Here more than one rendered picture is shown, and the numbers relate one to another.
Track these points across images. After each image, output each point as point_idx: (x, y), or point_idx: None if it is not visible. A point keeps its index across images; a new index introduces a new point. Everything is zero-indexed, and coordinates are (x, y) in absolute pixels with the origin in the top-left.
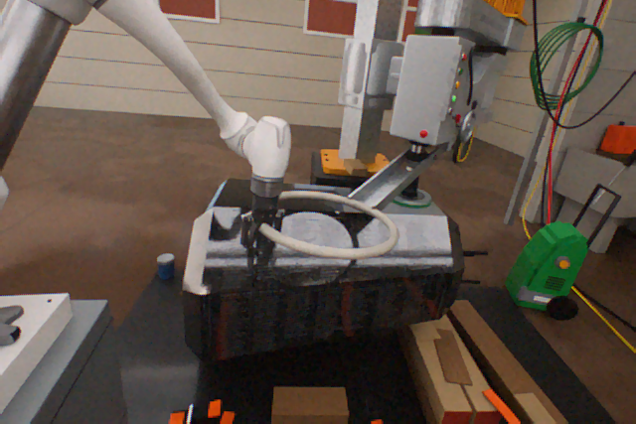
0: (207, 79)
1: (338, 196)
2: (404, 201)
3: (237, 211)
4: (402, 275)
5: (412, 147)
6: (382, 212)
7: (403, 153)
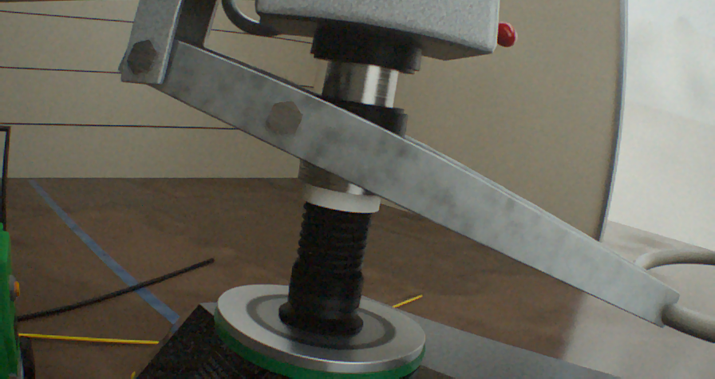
0: None
1: (696, 312)
2: (416, 324)
3: None
4: None
5: (393, 86)
6: (528, 355)
7: (392, 132)
